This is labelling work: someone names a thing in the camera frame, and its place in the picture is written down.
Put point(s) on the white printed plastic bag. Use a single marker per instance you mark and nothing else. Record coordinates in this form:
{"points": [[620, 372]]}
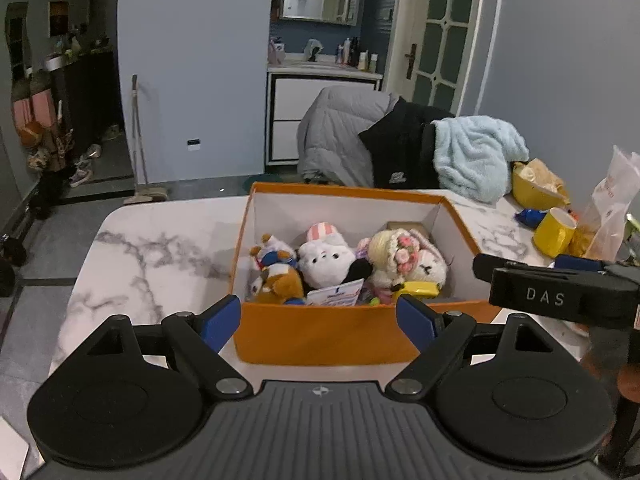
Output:
{"points": [[610, 202]]}

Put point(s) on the yellow bowl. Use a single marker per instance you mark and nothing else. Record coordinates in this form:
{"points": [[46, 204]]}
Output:
{"points": [[535, 186]]}

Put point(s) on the white pink striped plush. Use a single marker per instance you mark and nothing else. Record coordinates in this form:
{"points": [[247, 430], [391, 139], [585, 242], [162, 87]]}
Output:
{"points": [[326, 260]]}

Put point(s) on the orange cardboard box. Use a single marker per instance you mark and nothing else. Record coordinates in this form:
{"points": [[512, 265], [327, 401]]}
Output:
{"points": [[294, 335]]}

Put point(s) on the cream crochet bunny plush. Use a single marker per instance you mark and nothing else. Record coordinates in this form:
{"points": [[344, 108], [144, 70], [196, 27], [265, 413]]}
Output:
{"points": [[399, 256]]}

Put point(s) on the grey quilted jacket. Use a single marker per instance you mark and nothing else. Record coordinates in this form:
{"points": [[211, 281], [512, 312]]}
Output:
{"points": [[329, 148]]}

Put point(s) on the blue wrapped snack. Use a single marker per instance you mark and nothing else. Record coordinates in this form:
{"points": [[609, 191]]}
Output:
{"points": [[531, 218]]}

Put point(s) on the small blue white packet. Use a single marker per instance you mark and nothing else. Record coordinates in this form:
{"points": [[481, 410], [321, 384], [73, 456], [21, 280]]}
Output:
{"points": [[342, 295]]}

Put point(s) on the white bathroom cabinet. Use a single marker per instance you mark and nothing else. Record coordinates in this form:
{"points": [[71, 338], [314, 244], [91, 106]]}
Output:
{"points": [[291, 89]]}

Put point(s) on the white glass panel door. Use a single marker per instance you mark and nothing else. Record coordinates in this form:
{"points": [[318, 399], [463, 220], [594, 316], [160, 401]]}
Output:
{"points": [[440, 51]]}

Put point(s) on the yellow mug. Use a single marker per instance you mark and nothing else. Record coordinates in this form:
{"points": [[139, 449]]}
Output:
{"points": [[555, 232]]}

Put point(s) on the light blue fleece towel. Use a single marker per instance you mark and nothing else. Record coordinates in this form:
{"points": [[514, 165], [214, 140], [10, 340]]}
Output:
{"points": [[473, 156]]}

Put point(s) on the black jacket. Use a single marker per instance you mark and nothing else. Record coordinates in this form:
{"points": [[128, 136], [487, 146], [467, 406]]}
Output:
{"points": [[402, 147]]}

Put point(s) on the broom with grey handle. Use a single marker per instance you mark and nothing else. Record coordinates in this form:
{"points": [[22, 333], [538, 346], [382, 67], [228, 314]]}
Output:
{"points": [[144, 193]]}

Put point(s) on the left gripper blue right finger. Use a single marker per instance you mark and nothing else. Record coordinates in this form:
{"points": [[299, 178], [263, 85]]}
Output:
{"points": [[440, 339]]}

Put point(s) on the duck plush blue outfit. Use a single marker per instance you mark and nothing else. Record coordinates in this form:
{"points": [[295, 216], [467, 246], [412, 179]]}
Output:
{"points": [[279, 280]]}

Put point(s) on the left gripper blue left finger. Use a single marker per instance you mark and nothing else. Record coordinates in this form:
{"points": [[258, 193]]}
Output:
{"points": [[194, 342]]}

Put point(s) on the yellow toy canister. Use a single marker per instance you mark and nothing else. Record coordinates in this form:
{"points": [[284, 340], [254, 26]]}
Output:
{"points": [[419, 289]]}

